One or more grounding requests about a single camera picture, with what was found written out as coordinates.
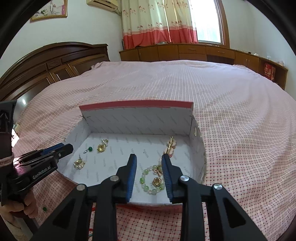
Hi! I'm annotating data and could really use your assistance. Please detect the gold pearl cluster brooch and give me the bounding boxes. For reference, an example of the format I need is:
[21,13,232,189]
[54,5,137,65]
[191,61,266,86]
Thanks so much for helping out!
[73,156,86,170]

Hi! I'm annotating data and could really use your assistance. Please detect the green stone silver earring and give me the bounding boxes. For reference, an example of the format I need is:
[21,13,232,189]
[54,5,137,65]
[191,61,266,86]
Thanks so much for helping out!
[83,147,93,154]

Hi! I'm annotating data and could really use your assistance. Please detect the gold pearl earring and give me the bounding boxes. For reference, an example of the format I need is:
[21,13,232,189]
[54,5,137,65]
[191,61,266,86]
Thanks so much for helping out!
[97,139,108,153]

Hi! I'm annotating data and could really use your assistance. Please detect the green jade bead bracelet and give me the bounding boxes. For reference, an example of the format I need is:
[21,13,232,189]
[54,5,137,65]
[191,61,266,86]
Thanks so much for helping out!
[139,164,166,195]

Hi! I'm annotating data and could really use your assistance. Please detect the pink flower gold hair clip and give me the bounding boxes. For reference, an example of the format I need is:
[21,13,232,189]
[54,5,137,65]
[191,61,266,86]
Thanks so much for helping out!
[164,136,177,158]

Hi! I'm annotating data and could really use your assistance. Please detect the person's left hand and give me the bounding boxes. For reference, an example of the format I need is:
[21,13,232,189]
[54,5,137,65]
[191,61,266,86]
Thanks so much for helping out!
[1,189,38,226]

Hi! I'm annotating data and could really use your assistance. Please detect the white smartphone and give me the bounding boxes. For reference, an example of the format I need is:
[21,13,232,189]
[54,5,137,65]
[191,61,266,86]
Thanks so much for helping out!
[11,129,20,147]

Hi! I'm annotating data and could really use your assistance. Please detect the red white cardboard box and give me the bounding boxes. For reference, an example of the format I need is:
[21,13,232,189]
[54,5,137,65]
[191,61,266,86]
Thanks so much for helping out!
[58,100,207,205]

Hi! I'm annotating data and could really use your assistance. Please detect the dark wooden headboard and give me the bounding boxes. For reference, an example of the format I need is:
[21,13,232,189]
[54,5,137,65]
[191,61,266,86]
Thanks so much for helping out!
[0,41,110,110]

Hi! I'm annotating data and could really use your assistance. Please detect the pink checked bedspread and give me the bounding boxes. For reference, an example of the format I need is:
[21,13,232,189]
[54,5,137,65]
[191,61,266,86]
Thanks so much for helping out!
[13,60,295,240]

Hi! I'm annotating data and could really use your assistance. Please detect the framed wedding photo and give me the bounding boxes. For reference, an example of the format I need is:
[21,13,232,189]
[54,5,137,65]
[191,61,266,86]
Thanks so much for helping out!
[30,0,67,22]

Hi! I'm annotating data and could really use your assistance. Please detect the long wooden cabinet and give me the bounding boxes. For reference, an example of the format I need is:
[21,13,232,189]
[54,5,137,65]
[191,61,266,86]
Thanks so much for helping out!
[119,44,288,89]

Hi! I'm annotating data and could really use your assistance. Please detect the cream and red curtain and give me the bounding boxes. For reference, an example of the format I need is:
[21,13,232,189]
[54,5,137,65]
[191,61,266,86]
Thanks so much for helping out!
[121,0,198,50]

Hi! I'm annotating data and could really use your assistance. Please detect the red box on shelf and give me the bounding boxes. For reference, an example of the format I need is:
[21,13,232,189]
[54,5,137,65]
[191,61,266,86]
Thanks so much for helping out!
[264,63,276,81]

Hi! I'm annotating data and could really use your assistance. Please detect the white wall air conditioner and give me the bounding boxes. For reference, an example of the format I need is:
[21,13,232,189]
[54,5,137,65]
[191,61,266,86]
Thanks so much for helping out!
[86,0,119,11]

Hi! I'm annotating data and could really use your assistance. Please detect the bright window wooden frame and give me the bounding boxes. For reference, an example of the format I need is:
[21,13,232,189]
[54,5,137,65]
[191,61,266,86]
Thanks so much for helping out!
[189,0,230,48]

